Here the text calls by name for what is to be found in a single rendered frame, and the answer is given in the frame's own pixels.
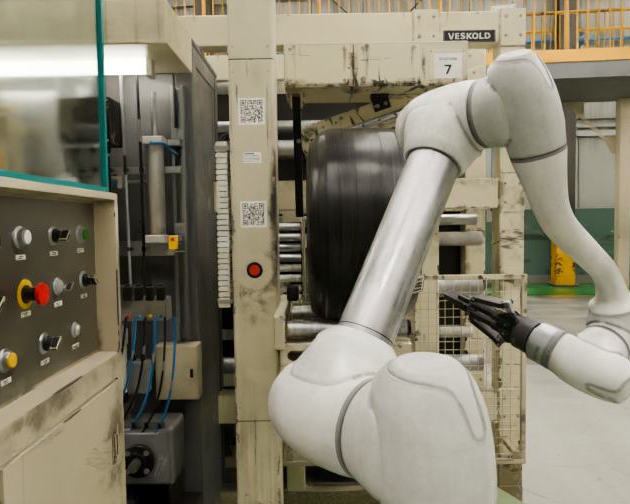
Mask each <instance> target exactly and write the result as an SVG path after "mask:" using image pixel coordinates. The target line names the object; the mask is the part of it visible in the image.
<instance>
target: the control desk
mask: <svg viewBox="0 0 630 504"><path fill-rule="evenodd" d="M121 348H122V331H121V300H120V268H119V237H118V205H117V194H114V193H110V192H104V191H97V190H90V189H83V188H78V187H70V186H63V185H56V184H49V183H43V182H38V181H29V180H22V179H16V178H9V177H2V176H0V504H127V502H126V471H125V440H124V408H123V377H122V352H119V349H121Z"/></svg>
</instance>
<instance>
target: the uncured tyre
mask: <svg viewBox="0 0 630 504"><path fill-rule="evenodd" d="M405 163H406V161H405V156H404V151H403V150H402V149H401V148H400V146H399V144H398V142H397V139H396V133H395V129H391V128H331V129H328V130H325V131H322V132H321V133H319V134H318V135H317V136H316V137H315V138H314V139H313V140H312V141H311V142H310V143H309V149H308V155H307V162H306V229H307V276H308V294H309V300H310V305H311V310H312V312H313V313H315V314H316V315H317V316H318V317H319V318H320V319H321V320H340V318H341V316H342V314H343V311H344V309H345V306H346V304H347V302H348V299H349V297H350V295H351V292H352V290H353V287H354V285H355V283H356V280H357V278H358V275H359V273H360V271H361V268H362V266H363V263H364V261H365V259H366V256H367V254H368V252H369V249H370V247H371V244H372V242H373V240H374V237H375V235H376V232H377V230H378V228H379V225H380V223H381V220H382V218H383V216H384V213H385V211H386V209H387V206H388V204H389V201H390V199H391V197H392V194H393V192H394V189H395V187H396V185H397V182H398V180H399V177H400V175H401V173H402V170H403V168H404V166H405Z"/></svg>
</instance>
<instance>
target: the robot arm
mask: <svg viewBox="0 0 630 504"><path fill-rule="evenodd" d="M395 133H396V139H397V142H398V144H399V146H400V148H401V149H402V150H403V151H404V156H405V161H406V163H405V166H404V168H403V170H402V173H401V175H400V177H399V180H398V182H397V185H396V187H395V189H394V192H393V194H392V197H391V199H390V201H389V204H388V206H387V209H386V211H385V213H384V216H383V218H382V220H381V223H380V225H379V228H378V230H377V232H376V235H375V237H374V240H373V242H372V244H371V247H370V249H369V252H368V254H367V256H366V259H365V261H364V263H363V266H362V268H361V271H360V273H359V275H358V278H357V280H356V283H355V285H354V287H353V290H352V292H351V295H350V297H349V299H348V302H347V304H346V306H345V309H344V311H343V314H342V316H341V318H340V321H339V323H338V325H335V326H332V327H330V328H327V329H325V330H323V331H322V332H320V333H318V334H317V336H316V338H315V339H314V341H313V342H312V343H311V344H310V345H309V347H308V348H307V349H306V350H305V351H304V352H303V354H302V355H301V356H300V357H299V358H298V359H297V360H296V361H293V362H291V363H290V364H289V365H288V366H286V367H285V368H284V369H283V370H282V371H281V373H280V374H279V375H278V376H277V378H276V379H275V381H274V383H273V385H272V387H271V389H270V392H269V397H268V414H269V417H270V420H271V423H272V425H273V427H274V428H275V430H276V432H277V433H278V434H279V436H280V437H281V438H282V440H283V441H284V442H285V443H286V444H287V445H288V446H289V447H290V448H291V449H292V450H293V451H295V452H296V453H297V454H299V455H300V456H302V457H303V458H305V459H306V460H308V461H310V462H312V463H314V464H316V465H317V466H319V467H322V468H324V469H326V470H328V471H331V472H334V473H336V474H339V475H342V476H345V477H349V478H353V479H356V480H357V481H358V482H359V484H360V485H361V486H362V487H363V488H364V489H365V490H366V491H367V492H368V493H369V494H370V495H371V496H372V497H373V498H374V499H375V500H377V501H380V504H497V473H496V459H495V449H494V441H493V434H492V428H491V422H490V418H489V414H488V410H487V408H486V405H485V402H484V399H483V396H482V394H481V392H480V390H479V388H478V385H477V383H476V382H475V380H474V378H473V376H472V375H471V373H470V372H469V371H468V370H467V369H466V368H465V367H464V366H462V365H461V364H460V363H459V362H458V361H457V360H456V359H454V358H452V357H450V356H447V355H444V354H439V353H433V352H413V353H407V354H403V355H400V356H398V357H397V356H396V354H395V352H394V350H393V349H392V347H393V344H394V342H395V339H396V336H397V334H398V331H399V328H400V326H401V323H402V320H403V318H404V315H405V312H406V310H407V307H408V304H409V302H410V299H411V296H412V294H413V291H414V288H415V286H416V283H417V280H418V278H419V275H420V272H421V270H422V267H423V264H424V262H425V259H426V256H427V254H428V251H429V248H430V246H431V243H432V240H433V238H434V235H435V232H436V230H437V227H438V224H439V222H440V219H441V216H442V214H443V211H444V208H445V206H446V203H447V200H448V198H449V195H450V192H451V190H452V187H453V184H454V182H455V179H457V178H458V177H460V176H461V175H462V174H464V173H465V171H466V170H467V168H468V167H469V166H470V165H471V164H472V163H473V162H474V161H475V160H476V158H477V157H478V156H479V155H480V154H481V153H482V151H483V150H484V149H488V148H504V147H505V148H506V150H507V153H508V156H509V159H510V162H511V164H512V166H513V168H514V170H515V172H516V174H517V176H518V178H519V180H520V183H521V185H522V187H523V190H524V192H525V194H526V196H527V199H528V201H529V204H530V206H531V208H532V211H533V213H534V215H535V217H536V219H537V221H538V223H539V225H540V226H541V228H542V230H543V231H544V232H545V234H546V235H547V236H548V238H549V239H550V240H551V241H552V242H553V243H554V244H555V245H556V246H557V247H558V248H560V249H561V250H562V251H563V252H564V253H565V254H566V255H568V256H569V257H570V258H571V259H572V260H573V261H574V262H576V263H577V264H578V265H579V266H580V267H581V268H582V269H584V270H585V271H586V272H587V273H588V274H589V275H590V276H591V277H592V279H593V281H594V284H595V290H596V294H595V297H594V298H593V299H591V300H590V302H589V304H588V315H587V320H586V327H587V328H586V329H585V330H584V331H582V332H580V333H578V334H576V335H575V336H574V335H571V334H569V333H567V332H566V331H563V330H561V329H559V328H556V327H554V326H552V325H550V324H548V323H542V324H541V323H539V322H537V321H535V320H533V319H531V318H529V317H525V316H521V315H520V314H519V313H518V312H517V311H515V310H514V309H513V306H512V304H513V303H514V301H513V300H512V299H506V300H504V299H500V298H496V297H492V296H488V295H484V294H480V293H477V294H476V295H474V296H473V297H470V296H468V295H465V294H464V293H461V294H460V293H458V292H456V291H454V290H452V289H450V290H449V291H447V292H446V293H444V299H445V300H447V301H449V302H451V303H453V304H455V305H457V307H458V308H459V309H461V310H463V311H465V315H466V316H467V315H468V316H469V318H468V321H469V322H470V323H471V324H473V325H474V326H475V327H476V328H478V329H479V330H480V331H481V332H483V333H484V334H485V335H486V336H488V337H489V338H490V339H491V340H492V341H493V342H494V343H495V345H496V346H497V347H500V346H501V345H503V344H504V343H505V342H506V343H511V345H512V346H513V347H515V348H517V349H519V350H520V351H522V352H524V353H525V354H526V357H527V358H528V359H530V360H532V361H534V362H536V363H538V364H539V365H541V366H543V367H544V368H546V369H548V370H550V371H552V372H553V373H554V374H555V375H556V376H557V377H558V378H559V379H561V380H562V381H564V382H565V383H567V384H568V385H570V386H572V387H573V388H575V389H577V390H579V391H581V392H583V393H585V394H587V395H589V396H592V397H594V398H597V399H599V400H602V401H606V402H609V403H614V404H620V403H622V402H624V401H625V400H627V399H628V398H629V397H630V361H629V359H630V292H629V290H628V289H627V287H626V284H625V282H624V279H623V277H622V274H621V272H620V270H619V269H618V267H617V265H616V264H615V262H614V261H613V260H612V259H611V257H610V256H609V255H608V254H607V253H606V252H605V251H604V250H603V249H602V247H601V246H600V245H599V244H598V243H597V242H596V241H595V240H594V239H593V238H592V236H591V235H590V234H589V233H588V232H587V231H586V230H585V229H584V228H583V227H582V225H581V224H580V223H579V222H578V220H577V219H576V217H575V216H574V214H573V212H572V209H571V206H570V203H569V197H568V185H567V141H566V129H565V118H564V113H563V109H562V105H561V101H560V97H559V94H558V91H557V88H556V85H555V83H554V80H553V78H552V76H551V74H550V72H549V70H548V69H547V67H546V65H545V64H544V62H543V61H542V59H541V58H540V57H539V56H538V55H537V54H535V53H534V52H533V51H532V50H529V49H524V50H516V51H511V52H507V53H504V54H502V55H500V56H499V57H498V58H497V59H496V60H494V61H493V62H492V63H491V64H490V66H489V67H488V69H487V77H484V78H480V79H476V80H466V81H461V82H457V83H453V84H449V85H446V86H443V87H440V88H437V89H434V90H431V91H429V92H426V93H424V94H422V95H420V96H418V97H417V98H415V99H414V100H412V101H411V102H410V103H409V104H408V105H407V106H405V107H404V109H403V110H402V111H401V112H400V114H399V115H398V118H397V121H396V126H395ZM494 307H496V308H502V310H498V309H496V308H494ZM503 310H507V311H503ZM475 320H476V321H475Z"/></svg>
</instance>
